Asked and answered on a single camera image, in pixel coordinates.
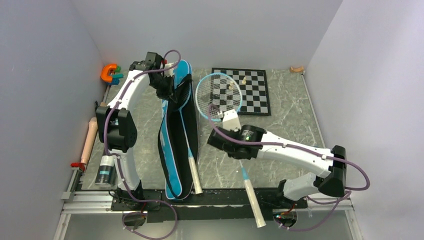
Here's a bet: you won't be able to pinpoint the blue racket bag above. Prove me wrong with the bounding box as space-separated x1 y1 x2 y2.
157 60 198 201

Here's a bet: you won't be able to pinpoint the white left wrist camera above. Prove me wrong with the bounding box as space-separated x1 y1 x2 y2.
162 62 175 77

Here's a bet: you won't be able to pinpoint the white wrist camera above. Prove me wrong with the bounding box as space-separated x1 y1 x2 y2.
222 109 242 132
162 62 175 77

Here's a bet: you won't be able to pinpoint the black shuttlecock tube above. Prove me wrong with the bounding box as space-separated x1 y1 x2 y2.
94 155 117 189

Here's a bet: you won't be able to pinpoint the orange magnet toy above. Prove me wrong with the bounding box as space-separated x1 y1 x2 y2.
100 63 118 83

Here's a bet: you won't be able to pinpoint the aluminium frame rail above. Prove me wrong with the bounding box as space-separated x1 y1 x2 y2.
53 167 113 240

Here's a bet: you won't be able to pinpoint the green teal toy blocks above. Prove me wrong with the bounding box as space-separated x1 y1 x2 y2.
110 65 124 85

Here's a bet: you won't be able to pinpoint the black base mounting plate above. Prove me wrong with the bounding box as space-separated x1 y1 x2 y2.
109 187 308 223

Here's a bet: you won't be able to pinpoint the tan wooden arch block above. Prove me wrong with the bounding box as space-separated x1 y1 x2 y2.
289 66 305 74

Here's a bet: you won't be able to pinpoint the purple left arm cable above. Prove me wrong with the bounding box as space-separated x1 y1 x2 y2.
102 49 182 239

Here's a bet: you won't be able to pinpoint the beige wooden handle tool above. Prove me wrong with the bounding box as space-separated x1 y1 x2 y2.
80 116 98 167

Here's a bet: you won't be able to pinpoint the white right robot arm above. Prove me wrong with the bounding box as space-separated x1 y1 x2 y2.
207 124 347 208

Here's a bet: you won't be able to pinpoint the black white chessboard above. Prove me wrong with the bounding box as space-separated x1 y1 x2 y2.
211 67 272 116

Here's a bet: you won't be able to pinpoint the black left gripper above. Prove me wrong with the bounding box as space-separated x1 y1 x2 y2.
150 74 178 104

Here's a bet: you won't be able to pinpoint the red clamp piece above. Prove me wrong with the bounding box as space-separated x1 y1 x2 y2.
70 162 86 172

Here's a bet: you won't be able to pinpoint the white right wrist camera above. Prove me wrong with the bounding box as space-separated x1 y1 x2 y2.
222 109 242 132

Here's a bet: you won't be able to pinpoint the blue badminton racket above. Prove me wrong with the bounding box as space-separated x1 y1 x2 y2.
194 73 267 229
177 83 203 195

